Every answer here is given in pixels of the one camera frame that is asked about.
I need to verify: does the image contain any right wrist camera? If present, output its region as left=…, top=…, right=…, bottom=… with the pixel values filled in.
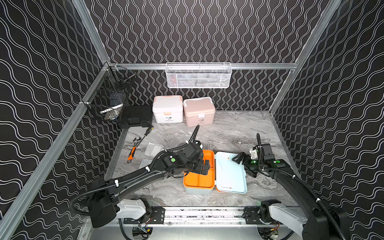
left=250, top=144, right=275, bottom=161

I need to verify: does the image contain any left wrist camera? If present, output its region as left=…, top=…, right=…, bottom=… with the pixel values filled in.
left=181, top=141, right=204, bottom=162

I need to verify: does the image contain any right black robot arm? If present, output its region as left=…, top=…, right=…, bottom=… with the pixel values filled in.
left=232, top=134, right=351, bottom=240

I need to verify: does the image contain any white wire wall basket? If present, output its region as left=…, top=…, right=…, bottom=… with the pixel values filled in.
left=165, top=62, right=233, bottom=89

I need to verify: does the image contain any black wire wall basket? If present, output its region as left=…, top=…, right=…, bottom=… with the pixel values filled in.
left=86, top=66, right=138, bottom=123

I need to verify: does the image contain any orange tray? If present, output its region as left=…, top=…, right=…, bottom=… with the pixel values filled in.
left=182, top=149, right=216, bottom=190

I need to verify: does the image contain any white first aid box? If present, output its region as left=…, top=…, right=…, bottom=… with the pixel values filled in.
left=153, top=95, right=184, bottom=124

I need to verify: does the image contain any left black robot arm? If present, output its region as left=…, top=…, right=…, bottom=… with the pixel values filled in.
left=69, top=125, right=210, bottom=228

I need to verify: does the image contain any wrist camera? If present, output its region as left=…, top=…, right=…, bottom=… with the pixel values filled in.
left=181, top=141, right=204, bottom=162
left=250, top=144, right=275, bottom=161

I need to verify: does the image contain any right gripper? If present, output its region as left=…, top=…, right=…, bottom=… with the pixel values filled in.
left=231, top=151, right=263, bottom=176

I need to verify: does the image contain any white gauze packet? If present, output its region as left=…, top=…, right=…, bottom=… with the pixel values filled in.
left=145, top=142, right=164, bottom=158
left=139, top=159, right=153, bottom=169

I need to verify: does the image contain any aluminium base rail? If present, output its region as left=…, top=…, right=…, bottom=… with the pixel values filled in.
left=86, top=205, right=325, bottom=226

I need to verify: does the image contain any pink first aid box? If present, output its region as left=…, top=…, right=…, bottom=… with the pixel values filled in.
left=183, top=97, right=216, bottom=128

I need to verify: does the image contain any light blue first aid box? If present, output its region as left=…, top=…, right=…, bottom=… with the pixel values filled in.
left=183, top=150, right=248, bottom=195

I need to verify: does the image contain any black plastic tool case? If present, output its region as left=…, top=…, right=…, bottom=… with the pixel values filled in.
left=118, top=105, right=153, bottom=129

